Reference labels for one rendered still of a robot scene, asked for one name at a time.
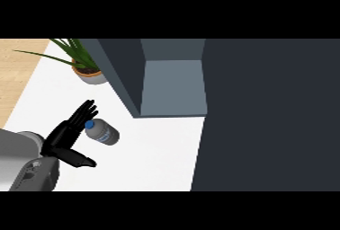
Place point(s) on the clear blue-capped water bottle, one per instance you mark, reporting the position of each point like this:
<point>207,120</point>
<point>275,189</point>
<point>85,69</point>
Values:
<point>102,132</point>

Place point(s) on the green potted plant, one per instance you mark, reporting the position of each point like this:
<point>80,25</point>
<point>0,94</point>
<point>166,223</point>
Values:
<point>85,64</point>

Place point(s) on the dark grey open cabinet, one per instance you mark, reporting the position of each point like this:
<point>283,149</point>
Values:
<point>163,84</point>

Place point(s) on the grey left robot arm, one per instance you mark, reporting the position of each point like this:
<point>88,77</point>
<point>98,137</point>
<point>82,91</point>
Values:
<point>23,161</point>

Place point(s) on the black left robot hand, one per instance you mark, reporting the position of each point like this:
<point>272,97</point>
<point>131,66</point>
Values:
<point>67,134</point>

